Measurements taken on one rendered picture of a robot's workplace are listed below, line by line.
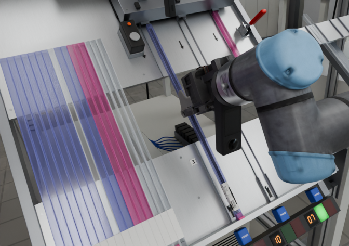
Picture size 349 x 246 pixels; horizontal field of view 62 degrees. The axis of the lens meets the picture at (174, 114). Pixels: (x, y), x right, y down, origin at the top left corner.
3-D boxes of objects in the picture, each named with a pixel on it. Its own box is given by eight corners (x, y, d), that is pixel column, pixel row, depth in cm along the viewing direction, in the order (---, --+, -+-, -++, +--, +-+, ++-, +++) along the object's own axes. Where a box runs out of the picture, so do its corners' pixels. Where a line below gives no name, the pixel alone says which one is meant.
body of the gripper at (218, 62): (209, 70, 61) (241, 51, 50) (222, 109, 61) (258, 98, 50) (177, 79, 58) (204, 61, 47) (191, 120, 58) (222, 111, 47)
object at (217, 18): (301, 168, 72) (305, 167, 71) (297, 170, 71) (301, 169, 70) (212, 8, 85) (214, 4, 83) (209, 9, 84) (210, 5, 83)
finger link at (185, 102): (177, 93, 68) (196, 83, 60) (185, 117, 68) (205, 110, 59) (165, 96, 67) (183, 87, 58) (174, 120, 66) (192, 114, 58)
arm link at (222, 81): (275, 94, 46) (234, 108, 43) (257, 99, 50) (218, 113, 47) (259, 49, 46) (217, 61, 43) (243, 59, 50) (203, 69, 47)
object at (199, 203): (321, 171, 76) (330, 168, 73) (67, 309, 51) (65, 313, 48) (285, 108, 81) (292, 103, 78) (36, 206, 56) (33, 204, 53)
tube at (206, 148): (241, 217, 61) (244, 217, 60) (236, 220, 61) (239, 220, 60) (150, 26, 74) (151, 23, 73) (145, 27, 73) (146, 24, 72)
